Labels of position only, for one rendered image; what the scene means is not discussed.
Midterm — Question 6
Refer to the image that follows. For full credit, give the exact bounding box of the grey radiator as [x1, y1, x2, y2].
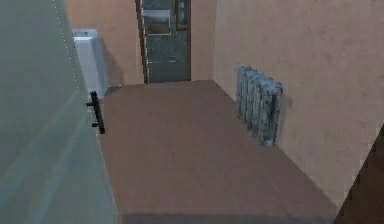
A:
[236, 65, 284, 148]

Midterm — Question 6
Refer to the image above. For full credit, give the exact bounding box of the framed landscape picture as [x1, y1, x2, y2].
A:
[142, 9, 172, 36]

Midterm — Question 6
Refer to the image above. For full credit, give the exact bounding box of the brown framed window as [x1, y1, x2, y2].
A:
[175, 0, 190, 32]

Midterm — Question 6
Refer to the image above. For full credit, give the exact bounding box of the grey glass door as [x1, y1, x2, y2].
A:
[0, 0, 118, 224]

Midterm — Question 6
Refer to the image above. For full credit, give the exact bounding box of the black door handle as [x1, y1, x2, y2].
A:
[85, 90, 106, 135]

